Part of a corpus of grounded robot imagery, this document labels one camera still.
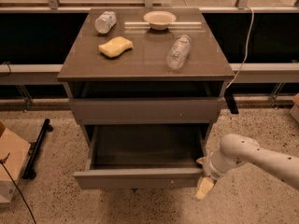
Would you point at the grey drawer cabinet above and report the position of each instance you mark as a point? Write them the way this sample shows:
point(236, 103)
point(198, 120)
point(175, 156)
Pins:
point(141, 72)

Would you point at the grey drawer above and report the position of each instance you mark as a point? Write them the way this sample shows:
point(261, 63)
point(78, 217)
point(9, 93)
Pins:
point(143, 156)
point(145, 111)

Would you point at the yellow sponge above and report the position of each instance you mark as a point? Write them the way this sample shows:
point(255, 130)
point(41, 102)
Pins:
point(115, 47)

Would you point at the black bracket foot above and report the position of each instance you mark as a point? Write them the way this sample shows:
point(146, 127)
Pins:
point(231, 103)

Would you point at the clear bottle with red label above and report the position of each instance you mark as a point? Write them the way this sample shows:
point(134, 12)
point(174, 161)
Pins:
point(179, 52)

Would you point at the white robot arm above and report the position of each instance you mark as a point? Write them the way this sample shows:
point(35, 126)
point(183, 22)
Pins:
point(235, 150)

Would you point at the cardboard box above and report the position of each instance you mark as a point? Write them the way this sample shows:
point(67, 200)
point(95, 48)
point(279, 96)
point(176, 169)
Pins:
point(14, 151)

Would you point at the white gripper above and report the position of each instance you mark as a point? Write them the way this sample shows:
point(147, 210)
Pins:
point(208, 168)

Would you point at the grey top drawer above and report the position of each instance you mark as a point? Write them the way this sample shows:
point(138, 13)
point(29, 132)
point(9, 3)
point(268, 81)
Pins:
point(145, 111)

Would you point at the white bowl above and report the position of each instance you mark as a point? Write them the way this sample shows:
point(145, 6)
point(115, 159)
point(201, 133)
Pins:
point(159, 20)

